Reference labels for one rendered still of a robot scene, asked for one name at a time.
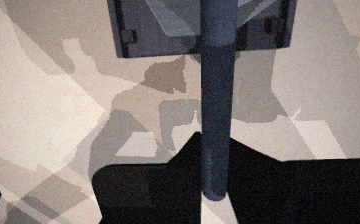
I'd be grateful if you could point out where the dark blue cylinder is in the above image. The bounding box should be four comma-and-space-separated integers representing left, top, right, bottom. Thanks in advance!
200, 0, 238, 201

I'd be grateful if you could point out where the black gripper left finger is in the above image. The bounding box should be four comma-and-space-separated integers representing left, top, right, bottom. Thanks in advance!
92, 131, 202, 224

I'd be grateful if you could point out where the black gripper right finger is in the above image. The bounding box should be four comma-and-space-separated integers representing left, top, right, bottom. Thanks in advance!
227, 137, 360, 224

